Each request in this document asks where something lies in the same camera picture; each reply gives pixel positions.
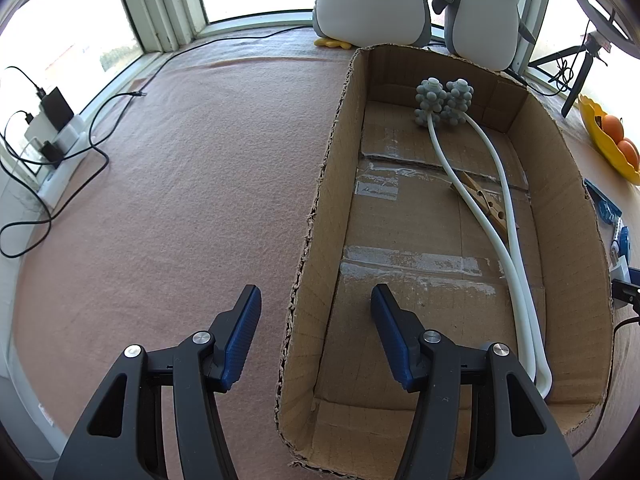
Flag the black charger adapter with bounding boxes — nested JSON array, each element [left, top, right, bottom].
[[40, 87, 74, 132]]

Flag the open cardboard box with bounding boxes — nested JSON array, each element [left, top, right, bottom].
[[276, 44, 613, 479]]

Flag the blue round tape measure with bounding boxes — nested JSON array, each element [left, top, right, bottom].
[[610, 217, 631, 263]]

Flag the black tripod stand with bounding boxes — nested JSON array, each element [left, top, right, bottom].
[[527, 30, 611, 118]]

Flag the orange fruit front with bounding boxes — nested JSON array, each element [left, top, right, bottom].
[[617, 138, 640, 171]]

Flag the large plush penguin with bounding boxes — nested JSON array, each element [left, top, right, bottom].
[[312, 0, 454, 50]]

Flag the blue plastic phone stand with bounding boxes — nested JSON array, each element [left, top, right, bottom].
[[584, 179, 623, 226]]

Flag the white power strip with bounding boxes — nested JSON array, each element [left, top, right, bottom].
[[25, 112, 89, 209]]

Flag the white neck massager roller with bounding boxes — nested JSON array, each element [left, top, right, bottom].
[[414, 77, 553, 396]]

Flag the orange fruit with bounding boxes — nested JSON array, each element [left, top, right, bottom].
[[617, 138, 640, 171], [601, 114, 625, 144]]

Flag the white usb power adapter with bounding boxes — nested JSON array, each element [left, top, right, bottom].
[[610, 256, 631, 283]]

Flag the orange fruit rear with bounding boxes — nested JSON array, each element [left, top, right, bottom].
[[601, 114, 625, 144]]

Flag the wooden clothespin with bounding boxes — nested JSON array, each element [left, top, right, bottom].
[[454, 171, 508, 242]]

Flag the yellow leaf-shaped fruit bowl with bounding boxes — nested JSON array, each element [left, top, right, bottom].
[[578, 94, 639, 186]]

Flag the small plush penguin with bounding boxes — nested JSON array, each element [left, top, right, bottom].
[[432, 0, 535, 72]]

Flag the black power cable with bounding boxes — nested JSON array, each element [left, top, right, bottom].
[[0, 24, 314, 260]]

